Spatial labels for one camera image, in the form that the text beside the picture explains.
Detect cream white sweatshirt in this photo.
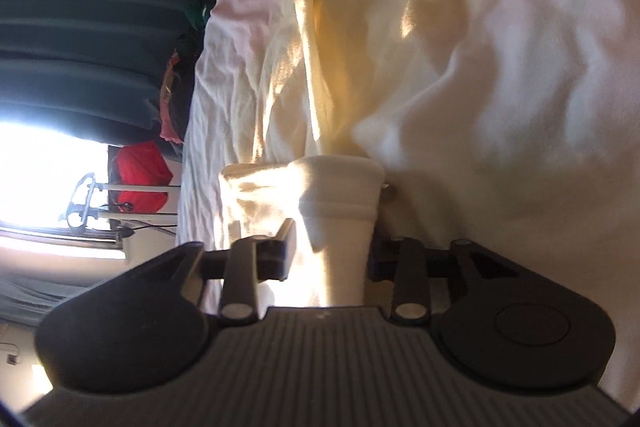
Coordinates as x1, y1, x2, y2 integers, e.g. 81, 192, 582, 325
219, 155, 384, 309

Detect pile of colourful clothes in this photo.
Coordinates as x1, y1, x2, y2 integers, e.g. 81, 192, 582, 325
160, 0, 215, 145

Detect red bag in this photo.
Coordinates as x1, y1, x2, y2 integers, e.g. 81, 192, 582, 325
108, 141, 174, 213

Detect white garment steamer stand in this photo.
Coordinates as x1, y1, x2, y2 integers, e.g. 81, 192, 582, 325
64, 172, 181, 236

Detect teal right curtain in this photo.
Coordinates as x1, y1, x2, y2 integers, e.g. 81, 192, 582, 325
1, 0, 196, 145

